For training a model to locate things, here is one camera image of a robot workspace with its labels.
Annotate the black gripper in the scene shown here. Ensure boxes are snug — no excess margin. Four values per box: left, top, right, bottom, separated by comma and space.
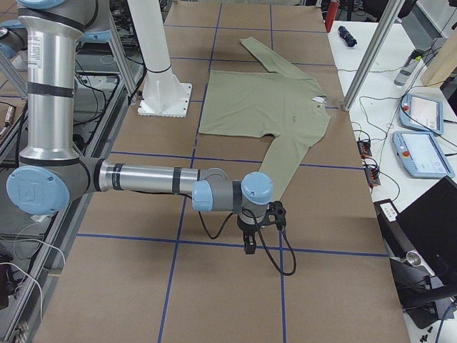
237, 209, 265, 254

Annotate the olive green long-sleeve shirt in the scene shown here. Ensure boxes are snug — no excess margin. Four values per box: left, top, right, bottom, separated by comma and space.
199, 37, 331, 200

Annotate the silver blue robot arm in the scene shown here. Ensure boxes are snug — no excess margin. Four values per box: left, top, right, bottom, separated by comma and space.
6, 1, 275, 254

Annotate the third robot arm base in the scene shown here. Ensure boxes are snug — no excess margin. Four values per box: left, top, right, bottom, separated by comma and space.
1, 19, 28, 59

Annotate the lower orange connector block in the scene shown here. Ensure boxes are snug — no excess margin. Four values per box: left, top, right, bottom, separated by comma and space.
364, 164, 381, 188

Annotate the orange connector block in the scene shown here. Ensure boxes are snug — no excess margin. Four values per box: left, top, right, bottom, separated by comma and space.
364, 164, 381, 188
356, 139, 372, 159

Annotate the upper orange connector block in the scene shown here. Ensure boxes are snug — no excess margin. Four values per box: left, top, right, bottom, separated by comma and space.
356, 139, 372, 159

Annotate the black box with white label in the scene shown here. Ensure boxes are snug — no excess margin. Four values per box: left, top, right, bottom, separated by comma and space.
373, 199, 415, 259

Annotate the white paper hang tag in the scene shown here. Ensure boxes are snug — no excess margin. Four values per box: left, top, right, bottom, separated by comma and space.
312, 96, 327, 105

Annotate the silver metal cup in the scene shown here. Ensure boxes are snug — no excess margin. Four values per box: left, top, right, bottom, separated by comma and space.
406, 251, 423, 267

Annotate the black laptop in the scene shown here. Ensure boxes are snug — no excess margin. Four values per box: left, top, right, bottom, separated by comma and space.
397, 177, 456, 284

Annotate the lower blue teach pendant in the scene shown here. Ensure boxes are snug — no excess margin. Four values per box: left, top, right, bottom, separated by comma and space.
392, 131, 456, 179

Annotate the blue teach pendant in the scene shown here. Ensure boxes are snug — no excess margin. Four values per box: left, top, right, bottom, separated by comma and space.
398, 93, 443, 136
392, 131, 456, 179

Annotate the upper blue teach pendant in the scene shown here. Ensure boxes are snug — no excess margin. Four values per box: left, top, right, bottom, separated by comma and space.
398, 93, 443, 136

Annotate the folded dark blue umbrella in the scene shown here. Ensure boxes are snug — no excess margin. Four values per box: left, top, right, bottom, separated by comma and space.
338, 26, 357, 48

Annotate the red cylinder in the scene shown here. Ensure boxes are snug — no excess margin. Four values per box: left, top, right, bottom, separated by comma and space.
326, 0, 339, 24

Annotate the wooden board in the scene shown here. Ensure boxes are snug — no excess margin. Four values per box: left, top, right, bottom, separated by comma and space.
421, 29, 457, 86

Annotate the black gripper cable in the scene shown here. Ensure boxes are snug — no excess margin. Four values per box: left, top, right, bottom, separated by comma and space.
198, 210, 297, 276

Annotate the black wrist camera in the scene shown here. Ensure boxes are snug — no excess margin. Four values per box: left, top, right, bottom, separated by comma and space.
262, 201, 286, 231

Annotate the aluminium frame post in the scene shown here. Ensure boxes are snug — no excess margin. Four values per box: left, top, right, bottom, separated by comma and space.
342, 0, 405, 111

